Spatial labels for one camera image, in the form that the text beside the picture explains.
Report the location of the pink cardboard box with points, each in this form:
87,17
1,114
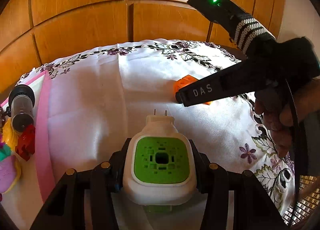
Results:
43,132

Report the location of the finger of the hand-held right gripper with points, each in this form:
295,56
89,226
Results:
184,98

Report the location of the person's right hand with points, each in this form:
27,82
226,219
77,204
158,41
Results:
275,122

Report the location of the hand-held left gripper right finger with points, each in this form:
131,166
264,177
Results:
201,172

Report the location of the orange building block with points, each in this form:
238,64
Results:
185,83

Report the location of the wooden wardrobe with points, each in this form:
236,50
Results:
82,32

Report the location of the white floral embroidered tablecloth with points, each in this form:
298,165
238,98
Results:
100,95

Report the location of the pink perforated plastic shell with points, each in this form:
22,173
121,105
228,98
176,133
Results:
7,175

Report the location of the woven rattan chair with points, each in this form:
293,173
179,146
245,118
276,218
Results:
305,200

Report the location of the orange and green plastic toy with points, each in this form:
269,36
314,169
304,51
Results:
10,133

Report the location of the green white plug-in device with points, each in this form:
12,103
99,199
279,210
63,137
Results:
160,160

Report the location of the red building block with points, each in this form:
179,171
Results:
25,142

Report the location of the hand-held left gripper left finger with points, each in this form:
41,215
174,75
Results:
117,170

